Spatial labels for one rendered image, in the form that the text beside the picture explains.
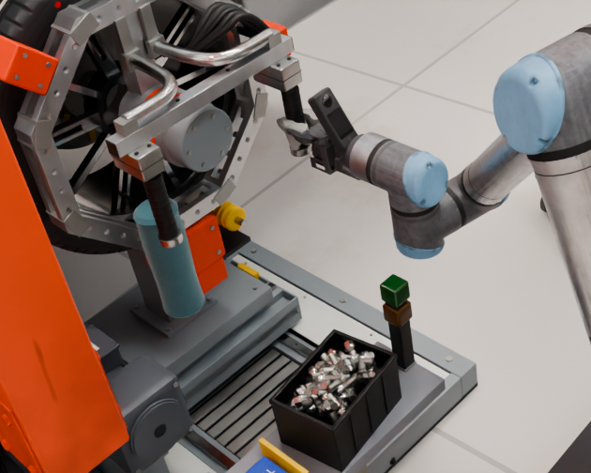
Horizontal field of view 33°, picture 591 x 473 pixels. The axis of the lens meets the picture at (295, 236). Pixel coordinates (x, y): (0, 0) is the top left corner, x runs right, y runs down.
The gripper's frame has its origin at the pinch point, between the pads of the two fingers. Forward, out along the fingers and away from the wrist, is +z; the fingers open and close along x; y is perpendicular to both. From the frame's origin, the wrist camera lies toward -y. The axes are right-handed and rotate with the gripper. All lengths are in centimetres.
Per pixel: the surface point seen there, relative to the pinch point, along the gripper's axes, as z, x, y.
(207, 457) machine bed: 8, -36, 76
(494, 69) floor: 64, 147, 82
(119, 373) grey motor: 13, -47, 42
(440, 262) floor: 13, 54, 83
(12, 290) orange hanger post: -14, -68, -11
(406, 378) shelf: -39, -15, 38
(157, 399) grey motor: 2, -45, 44
